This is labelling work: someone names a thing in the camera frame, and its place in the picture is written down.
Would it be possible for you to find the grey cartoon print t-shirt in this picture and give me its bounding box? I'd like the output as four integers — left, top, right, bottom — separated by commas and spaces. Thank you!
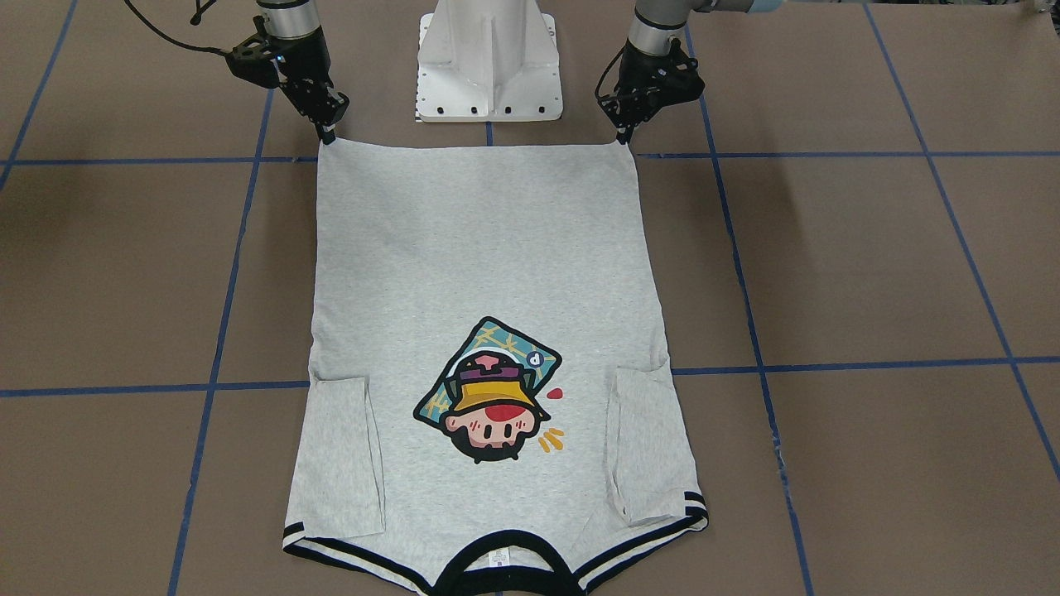
282, 139, 709, 595

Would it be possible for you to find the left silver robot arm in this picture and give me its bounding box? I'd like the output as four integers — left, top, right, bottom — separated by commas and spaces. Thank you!
594, 1, 783, 146

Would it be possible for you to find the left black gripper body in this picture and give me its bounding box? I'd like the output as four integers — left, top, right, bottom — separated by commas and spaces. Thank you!
595, 37, 705, 125

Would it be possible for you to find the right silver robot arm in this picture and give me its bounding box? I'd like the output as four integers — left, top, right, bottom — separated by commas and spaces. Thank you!
224, 1, 349, 146

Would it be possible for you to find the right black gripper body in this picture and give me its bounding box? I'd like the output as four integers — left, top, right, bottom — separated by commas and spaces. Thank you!
224, 18, 345, 117

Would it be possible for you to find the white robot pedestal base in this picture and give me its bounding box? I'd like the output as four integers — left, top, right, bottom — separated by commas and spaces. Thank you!
414, 1, 564, 123

